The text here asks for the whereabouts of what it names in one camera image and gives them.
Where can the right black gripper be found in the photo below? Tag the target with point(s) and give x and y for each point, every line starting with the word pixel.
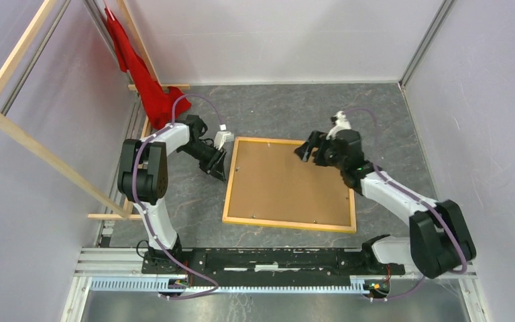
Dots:
pixel 317 139

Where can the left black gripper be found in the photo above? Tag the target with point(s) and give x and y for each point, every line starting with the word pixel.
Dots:
pixel 216 168

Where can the brown cardboard backing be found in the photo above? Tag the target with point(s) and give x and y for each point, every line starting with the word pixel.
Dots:
pixel 288 186

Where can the yellow picture frame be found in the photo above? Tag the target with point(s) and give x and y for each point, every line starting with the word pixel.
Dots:
pixel 284 224

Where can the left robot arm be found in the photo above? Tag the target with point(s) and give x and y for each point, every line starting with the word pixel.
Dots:
pixel 143 175

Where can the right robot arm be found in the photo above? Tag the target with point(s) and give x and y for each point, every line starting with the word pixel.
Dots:
pixel 439 240

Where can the red cloth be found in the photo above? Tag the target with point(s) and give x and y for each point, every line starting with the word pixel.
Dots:
pixel 157 103

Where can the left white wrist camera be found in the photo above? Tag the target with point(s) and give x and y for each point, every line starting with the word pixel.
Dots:
pixel 223 135

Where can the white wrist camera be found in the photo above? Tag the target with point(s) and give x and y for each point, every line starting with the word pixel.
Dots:
pixel 223 135
pixel 340 122

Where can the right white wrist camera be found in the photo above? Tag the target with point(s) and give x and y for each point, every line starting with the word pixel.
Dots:
pixel 340 122

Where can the wooden rack frame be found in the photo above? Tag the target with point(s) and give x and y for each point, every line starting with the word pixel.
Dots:
pixel 35 147

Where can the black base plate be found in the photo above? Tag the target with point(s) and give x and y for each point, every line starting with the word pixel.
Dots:
pixel 255 267

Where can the aluminium rail base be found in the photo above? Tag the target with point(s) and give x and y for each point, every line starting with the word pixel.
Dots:
pixel 119 269

